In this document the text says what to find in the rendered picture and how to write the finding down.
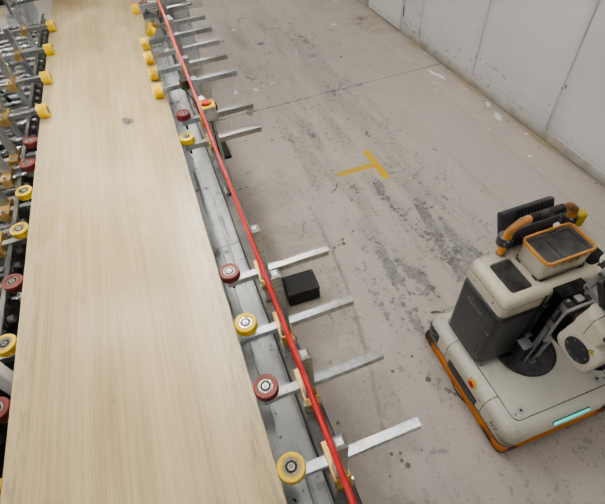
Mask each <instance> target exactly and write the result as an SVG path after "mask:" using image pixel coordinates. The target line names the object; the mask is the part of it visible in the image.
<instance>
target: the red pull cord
mask: <svg viewBox="0 0 605 504"><path fill-rule="evenodd" d="M157 2H158V4H159V7H160V9H161V12H162V15H163V17H164V20H165V22H166V25H167V28H168V30H169V33H170V35H171V38H172V41H173V43H174V46H175V49H176V51H177V54H178V56H179V59H180V62H181V64H182V67H183V69H184V72H185V75H186V77H187V80H188V82H189V85H190V88H191V90H192V93H193V96H194V98H195V101H196V103H197V106H198V109H199V111H200V114H201V116H202V119H203V122H204V124H205V127H206V129H207V132H208V135H209V137H210V140H211V143H212V145H213V148H214V150H215V153H216V156H217V158H218V161H219V163H220V166H221V169H222V171H223V174H224V176H225V179H226V182H227V184H228V187H229V190H230V192H231V195H232V197H233V200H234V203H235V205H236V208H237V210H238V213H239V216H240V218H241V221H242V223H243V226H244V229H245V231H246V234H247V237H248V239H249V242H250V244H251V247H252V250H253V252H254V255H255V257H256V260H257V263H258V265H259V268H260V270H261V273H262V276H263V278H264V281H265V284H266V286H267V289H268V291H269V294H270V297H271V299H272V302H273V304H274V307H275V310H276V312H277V315H278V317H279V320H280V323H281V325H282V328H283V331H284V333H285V336H286V338H287V341H288V344H289V346H290V349H291V351H292V354H293V357H294V359H295V362H296V364H297V367H298V370H299V372H300V375H301V377H302V380H303V383H304V385H305V388H306V391H307V393H308V396H309V398H310V401H311V404H312V406H313V409H314V411H315V414H316V417H317V419H318V422H319V424H320V427H321V430H322V432H323V435H324V438H325V440H326V443H327V445H328V448H329V451H330V453H331V456H332V458H333V461H334V464H335V466H336V469H337V471H338V474H339V477H340V479H341V482H342V485H343V487H344V490H345V492H346V495H347V498H348V500H349V503H350V504H358V503H357V501H356V498H355V496H354V493H353V491H352V488H351V486H350V483H349V481H348V478H347V476H346V473H345V470H344V468H343V465H342V463H341V460H340V458H339V455H338V453H337V450H336V448H335V445H334V443H333V440H332V437H331V435H330V432H329V430H328V427H327V425H326V422H325V420H324V417H323V415H322V412H321V409H320V407H319V404H318V402H317V399H316V397H315V394H314V392H313V389H312V387H311V384H310V382H309V379H308V376H307V374H306V371H305V369H304V366H303V364H302V361H301V359H300V356H299V354H298V351H297V349H296V346H295V343H294V341H293V338H292V336H291V333H290V331H289V328H288V326H287V323H286V321H285V318H284V316H283V313H282V310H281V308H280V305H279V303H278V300H277V298H276V295H275V293H274V290H273V288H272V285H271V283H270V280H269V277H268V275H267V272H266V270H265V267H264V265H263V262H262V260H261V257H260V255H259V252H258V250H257V247H256V244H255V242H254V239H253V237H252V234H251V232H250V229H249V227H248V224H247V222H246V219H245V217H244V214H243V211H242V209H241V206H240V204H239V201H238V199H237V196H236V194H235V191H234V189H233V186H232V184H231V181H230V178H229V176H228V173H227V171H226V168H225V166H224V163H223V161H222V158H221V156H220V153H219V151H218V148H217V145H216V143H215V140H214V138H213V135H212V133H211V130H210V128H209V125H208V123H207V120H206V118H205V115H204V112H203V110H202V107H201V105H200V102H199V100H198V97H197V95H196V92H195V90H194V87H193V84H192V82H191V79H190V77H189V74H188V72H187V69H186V67H185V64H184V62H183V59H182V57H181V54H180V51H179V49H178V46H177V44H176V41H175V39H174V36H173V34H172V31H171V29H170V26H169V24H168V21H167V18H166V16H165V13H164V11H163V8H162V6H161V3H160V1H159V0H157Z"/></svg>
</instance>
